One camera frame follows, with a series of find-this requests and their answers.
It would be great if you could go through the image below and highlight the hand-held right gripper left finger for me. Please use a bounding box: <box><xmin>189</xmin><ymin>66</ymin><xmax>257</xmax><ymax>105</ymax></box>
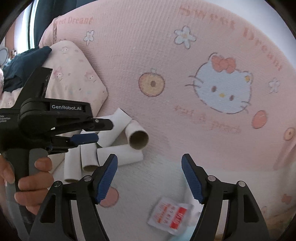
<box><xmin>29</xmin><ymin>153</ymin><xmax>118</xmax><ymax>241</ymax></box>

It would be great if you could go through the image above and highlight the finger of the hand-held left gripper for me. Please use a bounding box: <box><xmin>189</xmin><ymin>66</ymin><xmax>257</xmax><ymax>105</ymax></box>
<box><xmin>51</xmin><ymin>133</ymin><xmax>99</xmax><ymax>153</ymax></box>
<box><xmin>87</xmin><ymin>116</ymin><xmax>114</xmax><ymax>131</ymax></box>

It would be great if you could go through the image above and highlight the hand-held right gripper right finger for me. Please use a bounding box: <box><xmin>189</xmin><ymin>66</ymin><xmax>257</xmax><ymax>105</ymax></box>
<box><xmin>181</xmin><ymin>153</ymin><xmax>271</xmax><ymax>241</ymax></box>

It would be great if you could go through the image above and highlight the pile of paper roll cores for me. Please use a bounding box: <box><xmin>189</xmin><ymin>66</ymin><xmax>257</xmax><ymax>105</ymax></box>
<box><xmin>63</xmin><ymin>108</ymin><xmax>149</xmax><ymax>183</ymax></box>

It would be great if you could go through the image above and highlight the person's left hand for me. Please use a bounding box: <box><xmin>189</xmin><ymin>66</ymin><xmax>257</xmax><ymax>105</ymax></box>
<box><xmin>0</xmin><ymin>155</ymin><xmax>55</xmax><ymax>205</ymax></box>

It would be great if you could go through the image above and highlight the small red white sachet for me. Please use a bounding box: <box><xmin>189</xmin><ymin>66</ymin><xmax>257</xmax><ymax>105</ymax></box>
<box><xmin>147</xmin><ymin>197</ymin><xmax>195</xmax><ymax>235</ymax></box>

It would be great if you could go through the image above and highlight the pink floral pillow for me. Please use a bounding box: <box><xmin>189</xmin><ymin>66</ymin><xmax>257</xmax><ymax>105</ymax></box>
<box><xmin>0</xmin><ymin>40</ymin><xmax>109</xmax><ymax>167</ymax></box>

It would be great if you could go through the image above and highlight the dark blue cloth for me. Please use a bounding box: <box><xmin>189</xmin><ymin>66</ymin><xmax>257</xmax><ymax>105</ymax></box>
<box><xmin>2</xmin><ymin>46</ymin><xmax>52</xmax><ymax>93</ymax></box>

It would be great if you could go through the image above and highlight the pink white cat print blanket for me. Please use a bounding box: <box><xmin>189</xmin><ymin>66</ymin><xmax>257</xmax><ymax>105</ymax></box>
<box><xmin>38</xmin><ymin>0</ymin><xmax>295</xmax><ymax>241</ymax></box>

